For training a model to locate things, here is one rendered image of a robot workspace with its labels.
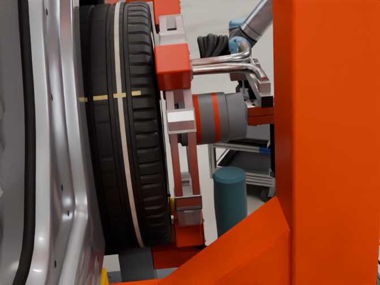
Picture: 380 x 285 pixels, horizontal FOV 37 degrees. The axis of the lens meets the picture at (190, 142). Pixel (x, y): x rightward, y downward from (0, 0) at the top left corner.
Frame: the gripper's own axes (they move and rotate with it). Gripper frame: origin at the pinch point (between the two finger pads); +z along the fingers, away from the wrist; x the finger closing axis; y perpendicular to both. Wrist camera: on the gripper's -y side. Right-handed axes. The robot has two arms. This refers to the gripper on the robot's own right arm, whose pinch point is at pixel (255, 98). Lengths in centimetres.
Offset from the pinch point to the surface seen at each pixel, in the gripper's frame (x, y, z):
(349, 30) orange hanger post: 3, 39, 78
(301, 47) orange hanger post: -4, 37, 78
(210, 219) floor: -13, -83, -65
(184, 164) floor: -23, -83, -125
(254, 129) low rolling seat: 12, -49, -87
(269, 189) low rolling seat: 17, -76, -76
